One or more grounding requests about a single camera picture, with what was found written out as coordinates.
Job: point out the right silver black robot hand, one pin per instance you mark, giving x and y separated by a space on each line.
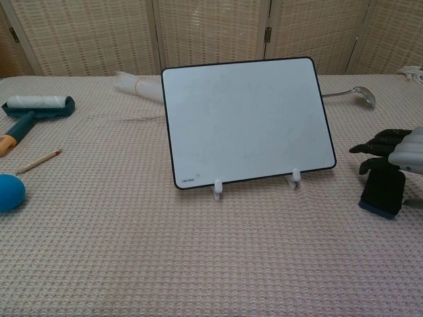
401 145

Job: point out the black whiteboard eraser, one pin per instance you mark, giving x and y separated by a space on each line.
385 195

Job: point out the white board black frame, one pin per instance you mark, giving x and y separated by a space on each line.
246 122

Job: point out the woven folding screen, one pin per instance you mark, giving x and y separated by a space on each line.
211 33

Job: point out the bundle of clear plastic bags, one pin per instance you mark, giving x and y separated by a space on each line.
138 86

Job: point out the teal lint roller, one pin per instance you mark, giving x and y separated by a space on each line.
36 107

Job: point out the silver metal ladle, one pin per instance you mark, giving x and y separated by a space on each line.
361 93

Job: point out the wooden pencil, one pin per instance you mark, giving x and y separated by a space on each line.
38 161

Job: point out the pink waffle tablecloth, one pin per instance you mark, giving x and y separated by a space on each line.
165 247

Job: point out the blue egg-shaped ball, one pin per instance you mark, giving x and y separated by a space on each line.
9 193

